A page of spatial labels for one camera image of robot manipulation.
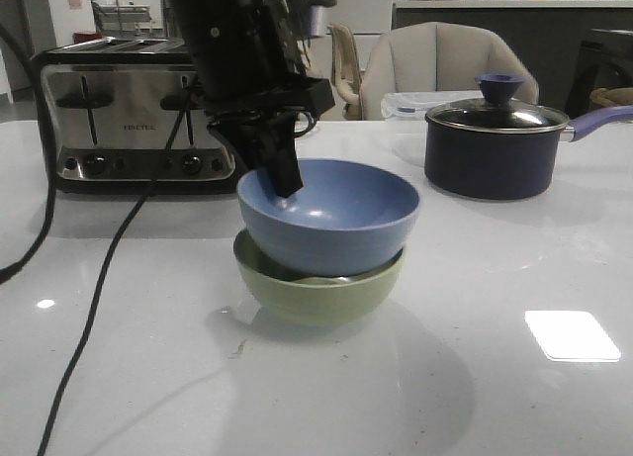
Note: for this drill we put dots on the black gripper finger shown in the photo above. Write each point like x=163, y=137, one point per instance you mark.
x=278, y=156

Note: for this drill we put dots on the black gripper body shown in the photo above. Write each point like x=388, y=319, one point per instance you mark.
x=236, y=123

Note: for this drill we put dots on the blue plastic bowl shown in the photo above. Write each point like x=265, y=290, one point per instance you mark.
x=348, y=218

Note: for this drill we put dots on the green plastic bowl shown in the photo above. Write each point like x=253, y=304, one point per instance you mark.
x=312, y=300

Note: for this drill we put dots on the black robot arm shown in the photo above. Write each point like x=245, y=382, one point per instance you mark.
x=253, y=81

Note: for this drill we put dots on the cream plastic chair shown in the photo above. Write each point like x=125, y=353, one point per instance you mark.
x=346, y=75

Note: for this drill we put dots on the black and steel toaster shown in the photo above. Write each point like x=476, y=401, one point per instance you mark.
x=118, y=121

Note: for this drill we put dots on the clear plastic food container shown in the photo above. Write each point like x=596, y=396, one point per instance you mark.
x=410, y=108

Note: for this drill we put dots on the white cabinet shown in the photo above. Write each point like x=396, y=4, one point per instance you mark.
x=367, y=20

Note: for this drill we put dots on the beige armchair right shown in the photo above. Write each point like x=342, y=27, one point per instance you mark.
x=436, y=56

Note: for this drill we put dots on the dark blue saucepan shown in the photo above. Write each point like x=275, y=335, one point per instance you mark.
x=497, y=166

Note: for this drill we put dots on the glass pot lid blue knob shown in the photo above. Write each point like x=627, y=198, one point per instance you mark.
x=497, y=111

